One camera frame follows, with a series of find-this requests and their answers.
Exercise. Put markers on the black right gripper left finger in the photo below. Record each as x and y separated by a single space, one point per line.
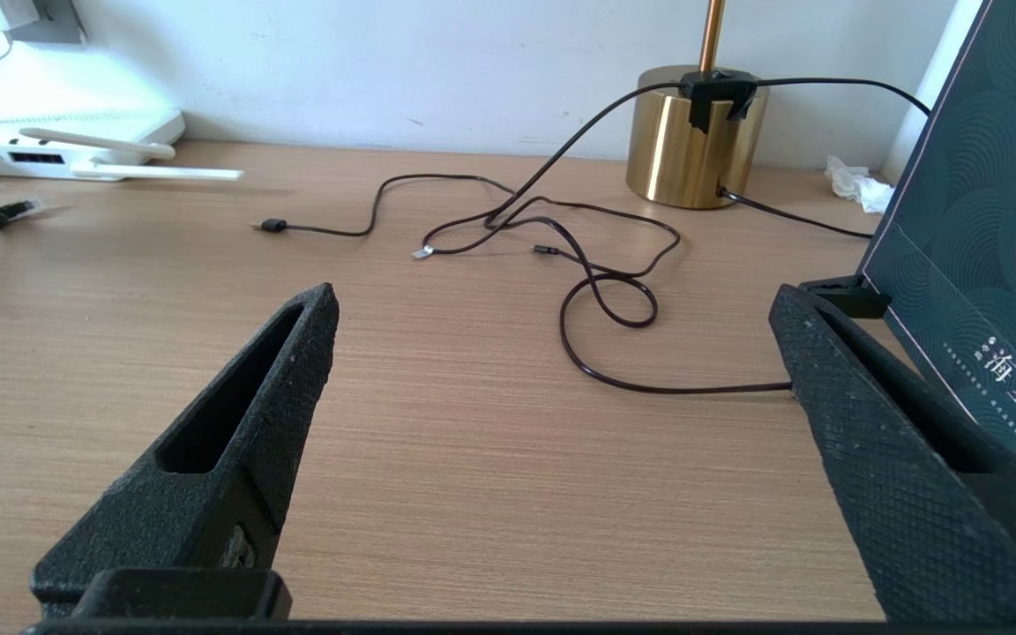
208 511

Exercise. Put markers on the grey wall socket plate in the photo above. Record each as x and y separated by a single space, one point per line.
58 22

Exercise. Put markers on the white router with antennas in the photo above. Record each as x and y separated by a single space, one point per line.
76 132

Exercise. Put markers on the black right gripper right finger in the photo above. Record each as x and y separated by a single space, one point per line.
914 494

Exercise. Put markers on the crumpled white tissue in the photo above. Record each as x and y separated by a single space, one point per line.
859 183

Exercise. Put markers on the brass desk lamp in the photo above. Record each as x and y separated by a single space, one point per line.
667 150

